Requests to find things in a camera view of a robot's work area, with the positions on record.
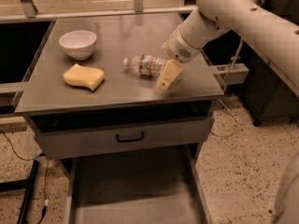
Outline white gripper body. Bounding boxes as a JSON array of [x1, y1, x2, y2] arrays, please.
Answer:
[[166, 24, 202, 63]]

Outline clear plastic water bottle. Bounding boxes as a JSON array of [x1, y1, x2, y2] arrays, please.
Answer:
[[123, 54, 168, 78]]

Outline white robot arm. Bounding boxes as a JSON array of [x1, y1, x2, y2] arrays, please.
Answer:
[[163, 0, 299, 224]]

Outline grey drawer cabinet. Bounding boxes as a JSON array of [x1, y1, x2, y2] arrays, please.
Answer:
[[12, 12, 226, 224]]

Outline open grey middle drawer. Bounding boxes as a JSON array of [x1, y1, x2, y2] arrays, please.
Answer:
[[64, 146, 213, 224]]

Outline grey top drawer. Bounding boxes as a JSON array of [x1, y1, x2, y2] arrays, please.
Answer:
[[31, 116, 214, 160]]

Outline yellow sponge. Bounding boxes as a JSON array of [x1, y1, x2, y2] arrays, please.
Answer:
[[63, 63, 105, 91]]

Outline white ceramic bowl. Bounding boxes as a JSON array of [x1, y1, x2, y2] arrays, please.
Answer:
[[59, 30, 97, 60]]

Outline dark cabinet at right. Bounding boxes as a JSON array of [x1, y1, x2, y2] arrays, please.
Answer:
[[240, 0, 299, 126]]

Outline grey metal side bracket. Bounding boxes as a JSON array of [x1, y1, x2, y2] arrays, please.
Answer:
[[210, 63, 249, 86]]

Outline black drawer handle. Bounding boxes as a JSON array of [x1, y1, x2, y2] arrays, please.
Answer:
[[116, 132, 145, 143]]

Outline white power cable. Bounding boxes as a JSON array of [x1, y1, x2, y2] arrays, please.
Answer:
[[210, 37, 245, 139]]

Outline black floor cable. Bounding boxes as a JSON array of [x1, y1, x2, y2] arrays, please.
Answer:
[[0, 130, 50, 224]]

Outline black metal floor frame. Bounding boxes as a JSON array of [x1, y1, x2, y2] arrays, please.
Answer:
[[0, 161, 39, 224]]

